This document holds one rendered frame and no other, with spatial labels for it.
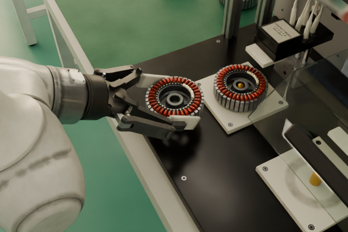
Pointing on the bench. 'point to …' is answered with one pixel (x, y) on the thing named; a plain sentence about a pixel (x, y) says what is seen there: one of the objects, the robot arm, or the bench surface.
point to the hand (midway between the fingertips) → (174, 101)
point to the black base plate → (219, 145)
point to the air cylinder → (283, 68)
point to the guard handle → (318, 161)
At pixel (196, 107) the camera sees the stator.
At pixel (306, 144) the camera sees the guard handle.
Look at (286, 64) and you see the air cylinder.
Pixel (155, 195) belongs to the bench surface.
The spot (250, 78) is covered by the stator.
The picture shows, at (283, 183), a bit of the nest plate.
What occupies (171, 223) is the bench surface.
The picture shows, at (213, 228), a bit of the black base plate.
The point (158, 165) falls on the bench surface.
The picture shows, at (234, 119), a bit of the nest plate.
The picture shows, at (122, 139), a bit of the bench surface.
